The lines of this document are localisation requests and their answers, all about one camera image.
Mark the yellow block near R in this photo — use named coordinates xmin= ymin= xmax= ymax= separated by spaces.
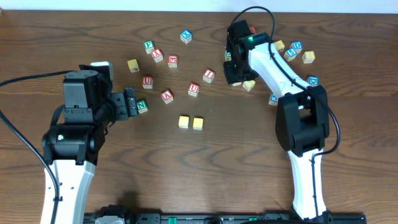
xmin=243 ymin=80 xmax=256 ymax=91

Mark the red U block left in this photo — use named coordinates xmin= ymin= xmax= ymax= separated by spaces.
xmin=142 ymin=77 xmax=154 ymax=89

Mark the red A block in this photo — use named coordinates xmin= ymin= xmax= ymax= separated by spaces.
xmin=161 ymin=90 xmax=174 ymax=104

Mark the yellow O block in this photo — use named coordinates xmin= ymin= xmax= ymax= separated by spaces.
xmin=193 ymin=118 xmax=204 ymax=130

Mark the blue P block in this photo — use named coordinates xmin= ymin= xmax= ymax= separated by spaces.
xmin=269 ymin=93 xmax=278 ymax=106

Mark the red E block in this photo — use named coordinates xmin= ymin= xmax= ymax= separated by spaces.
xmin=168 ymin=55 xmax=178 ymax=68

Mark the red X block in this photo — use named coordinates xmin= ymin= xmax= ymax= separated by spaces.
xmin=151 ymin=49 xmax=164 ymax=63

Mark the blue D block top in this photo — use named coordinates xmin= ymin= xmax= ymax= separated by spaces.
xmin=290 ymin=41 xmax=303 ymax=54

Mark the yellow block top right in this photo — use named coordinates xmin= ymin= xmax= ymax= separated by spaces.
xmin=274 ymin=40 xmax=285 ymax=53

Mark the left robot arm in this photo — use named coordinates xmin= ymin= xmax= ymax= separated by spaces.
xmin=41 ymin=61 xmax=138 ymax=223

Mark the green B block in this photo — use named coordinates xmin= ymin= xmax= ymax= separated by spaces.
xmin=224 ymin=51 xmax=231 ymax=61

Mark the yellow C block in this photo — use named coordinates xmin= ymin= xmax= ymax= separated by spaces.
xmin=178 ymin=116 xmax=190 ymax=128

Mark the blue X block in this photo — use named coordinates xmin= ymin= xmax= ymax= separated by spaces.
xmin=180 ymin=30 xmax=192 ymax=44

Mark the red u block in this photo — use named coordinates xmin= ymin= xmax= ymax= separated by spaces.
xmin=188 ymin=83 xmax=200 ymax=97
xmin=142 ymin=77 xmax=154 ymax=89

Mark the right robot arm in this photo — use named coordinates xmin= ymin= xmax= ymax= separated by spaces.
xmin=223 ymin=20 xmax=330 ymax=220

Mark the blue 5 block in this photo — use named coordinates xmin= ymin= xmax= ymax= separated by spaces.
xmin=284 ymin=48 xmax=297 ymax=62

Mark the yellow block far left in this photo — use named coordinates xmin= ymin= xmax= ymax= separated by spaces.
xmin=127 ymin=59 xmax=139 ymax=73

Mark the blue d block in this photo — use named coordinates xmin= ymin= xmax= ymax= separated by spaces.
xmin=307 ymin=76 xmax=319 ymax=86
xmin=290 ymin=41 xmax=303 ymax=54

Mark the red U block centre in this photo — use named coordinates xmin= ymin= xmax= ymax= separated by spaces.
xmin=188 ymin=83 xmax=200 ymax=97

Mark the red I block centre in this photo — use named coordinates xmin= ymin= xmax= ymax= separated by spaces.
xmin=203 ymin=69 xmax=215 ymax=83

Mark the yellow 8 block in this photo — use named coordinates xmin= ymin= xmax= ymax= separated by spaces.
xmin=302 ymin=51 xmax=316 ymax=64

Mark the green N block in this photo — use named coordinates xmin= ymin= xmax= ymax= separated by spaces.
xmin=137 ymin=100 xmax=148 ymax=114

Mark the blue D block right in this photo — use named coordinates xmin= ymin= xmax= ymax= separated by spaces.
xmin=307 ymin=76 xmax=319 ymax=86

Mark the green F block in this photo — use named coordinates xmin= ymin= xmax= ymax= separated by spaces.
xmin=144 ymin=40 xmax=155 ymax=54

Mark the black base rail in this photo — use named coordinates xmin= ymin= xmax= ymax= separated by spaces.
xmin=83 ymin=205 xmax=367 ymax=224

